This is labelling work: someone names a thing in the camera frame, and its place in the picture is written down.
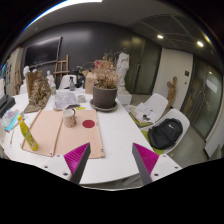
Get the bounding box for beige spotted mug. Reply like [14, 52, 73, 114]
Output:
[63, 109, 76, 128]

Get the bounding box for red round coaster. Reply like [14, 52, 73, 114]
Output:
[82, 120, 95, 128]

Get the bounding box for white chair far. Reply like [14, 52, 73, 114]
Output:
[144, 93, 168, 121]

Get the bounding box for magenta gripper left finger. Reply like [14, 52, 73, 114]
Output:
[64, 143, 91, 184]

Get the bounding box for wooden easel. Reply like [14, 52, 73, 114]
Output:
[54, 56, 69, 79]

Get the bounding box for grey plant pot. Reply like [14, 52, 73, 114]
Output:
[93, 86, 117, 109]

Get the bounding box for small white cup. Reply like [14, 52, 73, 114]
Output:
[78, 95, 86, 103]

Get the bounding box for wooden figure mannequin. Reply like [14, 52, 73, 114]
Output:
[167, 76, 177, 108]

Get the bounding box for open magazine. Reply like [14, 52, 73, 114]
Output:
[53, 92, 79, 110]

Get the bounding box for white statue bust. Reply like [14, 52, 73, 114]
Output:
[116, 52, 129, 94]

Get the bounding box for golden sculpture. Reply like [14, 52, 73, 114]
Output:
[29, 72, 50, 108]

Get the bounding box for black wall screen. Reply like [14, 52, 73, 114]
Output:
[24, 37, 62, 67]

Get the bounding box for yellow drink bottle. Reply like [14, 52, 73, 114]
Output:
[17, 114, 38, 151]

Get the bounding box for cardboard box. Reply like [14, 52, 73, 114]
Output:
[82, 70, 97, 94]

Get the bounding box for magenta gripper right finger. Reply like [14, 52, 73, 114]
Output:
[132, 143, 159, 185]

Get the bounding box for white chair behind table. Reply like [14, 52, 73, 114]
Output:
[59, 75, 77, 89]

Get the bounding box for grey pot saucer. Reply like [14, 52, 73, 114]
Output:
[89, 98, 119, 113]

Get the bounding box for dried brown plant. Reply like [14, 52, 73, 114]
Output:
[93, 52, 118, 89]

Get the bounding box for papers on chair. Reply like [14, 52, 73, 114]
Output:
[131, 103, 157, 123]

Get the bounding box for black backpack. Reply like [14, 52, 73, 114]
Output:
[148, 118, 183, 150]

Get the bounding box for small white figurine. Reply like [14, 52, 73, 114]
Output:
[46, 70, 54, 87]

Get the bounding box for grey spray bottle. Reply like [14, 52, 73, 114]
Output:
[69, 76, 75, 91]

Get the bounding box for white chair near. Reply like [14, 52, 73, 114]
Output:
[140, 109, 190, 154]

